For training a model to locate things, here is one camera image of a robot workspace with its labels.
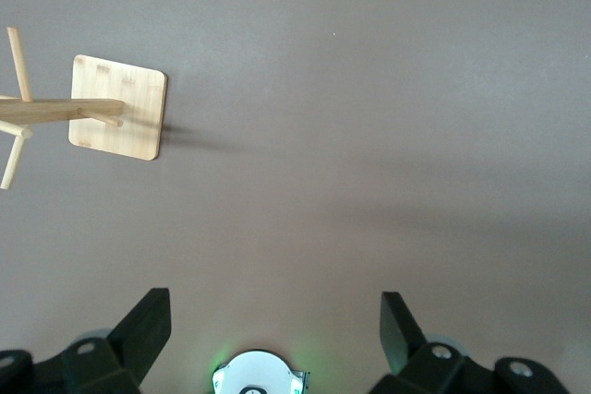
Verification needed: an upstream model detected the wooden cup rack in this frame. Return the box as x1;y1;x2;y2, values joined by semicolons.
0;27;168;191

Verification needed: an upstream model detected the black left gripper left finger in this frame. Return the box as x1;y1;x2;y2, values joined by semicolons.
61;287;173;394

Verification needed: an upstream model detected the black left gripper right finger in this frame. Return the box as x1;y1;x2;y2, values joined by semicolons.
368;291;466;394

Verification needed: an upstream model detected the brown table mat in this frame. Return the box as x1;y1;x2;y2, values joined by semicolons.
0;0;591;394

